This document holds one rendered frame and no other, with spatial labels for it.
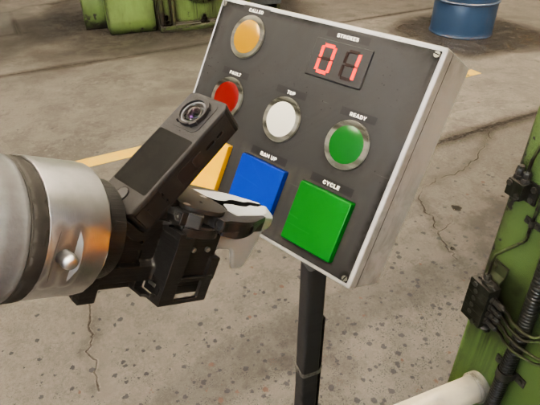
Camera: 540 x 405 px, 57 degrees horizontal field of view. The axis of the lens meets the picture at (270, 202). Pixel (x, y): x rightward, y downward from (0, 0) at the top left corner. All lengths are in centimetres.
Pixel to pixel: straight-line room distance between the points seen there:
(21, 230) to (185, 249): 13
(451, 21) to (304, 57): 441
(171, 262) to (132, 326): 149
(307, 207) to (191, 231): 23
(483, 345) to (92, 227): 72
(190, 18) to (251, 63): 443
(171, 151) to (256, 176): 28
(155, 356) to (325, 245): 125
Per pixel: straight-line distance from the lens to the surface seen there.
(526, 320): 79
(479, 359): 94
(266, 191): 63
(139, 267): 39
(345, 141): 58
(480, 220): 246
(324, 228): 58
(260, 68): 67
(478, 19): 503
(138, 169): 38
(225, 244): 44
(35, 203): 30
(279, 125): 63
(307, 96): 62
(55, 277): 32
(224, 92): 70
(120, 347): 182
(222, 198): 46
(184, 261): 39
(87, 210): 32
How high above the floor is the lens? 136
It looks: 35 degrees down
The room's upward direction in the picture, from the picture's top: straight up
